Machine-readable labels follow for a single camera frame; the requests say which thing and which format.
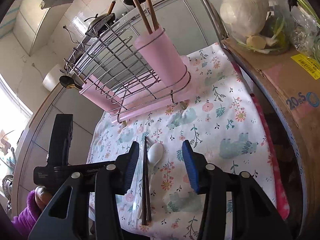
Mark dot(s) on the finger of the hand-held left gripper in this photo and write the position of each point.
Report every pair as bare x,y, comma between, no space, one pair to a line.
61,140

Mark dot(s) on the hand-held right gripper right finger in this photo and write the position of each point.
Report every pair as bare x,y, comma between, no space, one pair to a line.
190,165

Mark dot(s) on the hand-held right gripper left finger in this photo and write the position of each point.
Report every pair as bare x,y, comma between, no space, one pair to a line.
132,165

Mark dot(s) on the dark chopstick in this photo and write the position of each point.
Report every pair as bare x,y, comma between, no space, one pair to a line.
148,205
144,180

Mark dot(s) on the white spoon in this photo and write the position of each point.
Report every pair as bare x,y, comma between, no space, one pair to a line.
155,152

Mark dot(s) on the pink plastic drip tray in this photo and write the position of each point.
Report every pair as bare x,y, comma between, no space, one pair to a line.
150,106

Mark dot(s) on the tall pink plastic cup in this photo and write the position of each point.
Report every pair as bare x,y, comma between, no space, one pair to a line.
162,57

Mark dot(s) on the brown wooden chopstick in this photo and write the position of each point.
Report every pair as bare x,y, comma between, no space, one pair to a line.
150,5
138,7

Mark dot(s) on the person's left forearm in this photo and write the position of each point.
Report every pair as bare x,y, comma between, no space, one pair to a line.
25,220

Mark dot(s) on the person's left hand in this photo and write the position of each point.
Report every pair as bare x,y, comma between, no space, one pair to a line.
42,196

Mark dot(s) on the clear plastic sleeve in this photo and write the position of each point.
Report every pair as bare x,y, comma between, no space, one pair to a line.
136,205

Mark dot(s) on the floral printed cloth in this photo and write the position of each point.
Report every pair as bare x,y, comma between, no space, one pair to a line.
212,120

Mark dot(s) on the window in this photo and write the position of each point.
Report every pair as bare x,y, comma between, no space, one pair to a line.
12,110

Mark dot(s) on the white round bucket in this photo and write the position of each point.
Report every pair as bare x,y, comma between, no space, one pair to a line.
51,77

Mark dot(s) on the black wok with lid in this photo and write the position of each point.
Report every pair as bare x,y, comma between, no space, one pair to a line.
100,22

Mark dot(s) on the cardboard box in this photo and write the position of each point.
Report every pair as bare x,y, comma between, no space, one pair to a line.
287,85

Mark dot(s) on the pale yellow vegetable piece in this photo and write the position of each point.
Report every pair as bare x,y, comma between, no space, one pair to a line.
256,42

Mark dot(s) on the cabbage in clear container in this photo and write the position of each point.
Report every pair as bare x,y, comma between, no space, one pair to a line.
277,37

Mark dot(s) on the metal shelf pole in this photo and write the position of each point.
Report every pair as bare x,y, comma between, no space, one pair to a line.
210,10

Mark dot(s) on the napa cabbage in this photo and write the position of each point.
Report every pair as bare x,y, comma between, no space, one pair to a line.
242,10

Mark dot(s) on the clear plastic bag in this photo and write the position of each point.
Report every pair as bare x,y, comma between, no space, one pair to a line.
303,30

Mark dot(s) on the green onions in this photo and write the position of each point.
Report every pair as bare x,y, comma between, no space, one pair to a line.
302,0

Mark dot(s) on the upper wall cabinet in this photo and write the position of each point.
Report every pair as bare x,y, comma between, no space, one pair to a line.
30,17

